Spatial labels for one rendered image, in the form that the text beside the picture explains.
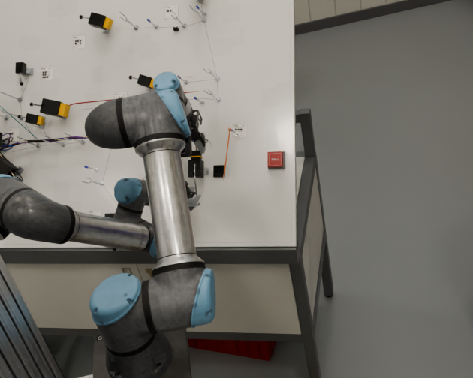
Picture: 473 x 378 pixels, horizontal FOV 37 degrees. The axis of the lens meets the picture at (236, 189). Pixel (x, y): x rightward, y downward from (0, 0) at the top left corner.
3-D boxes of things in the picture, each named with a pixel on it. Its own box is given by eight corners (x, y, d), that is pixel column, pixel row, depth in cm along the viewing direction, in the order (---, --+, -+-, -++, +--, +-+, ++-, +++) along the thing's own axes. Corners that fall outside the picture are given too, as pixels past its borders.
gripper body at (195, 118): (203, 120, 225) (194, 97, 215) (200, 142, 221) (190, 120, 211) (181, 121, 227) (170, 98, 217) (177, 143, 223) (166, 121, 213)
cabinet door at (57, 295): (159, 331, 270) (132, 256, 246) (31, 328, 283) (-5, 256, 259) (161, 327, 271) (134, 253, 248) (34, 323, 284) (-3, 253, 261)
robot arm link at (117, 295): (103, 316, 160) (86, 274, 152) (161, 305, 159) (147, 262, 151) (100, 357, 150) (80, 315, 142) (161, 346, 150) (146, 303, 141)
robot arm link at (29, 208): (37, 201, 157) (182, 229, 195) (12, 185, 164) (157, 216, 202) (19, 249, 158) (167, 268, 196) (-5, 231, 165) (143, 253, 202)
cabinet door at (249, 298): (300, 336, 256) (287, 257, 232) (159, 332, 269) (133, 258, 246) (301, 330, 258) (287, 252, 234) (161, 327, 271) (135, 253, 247)
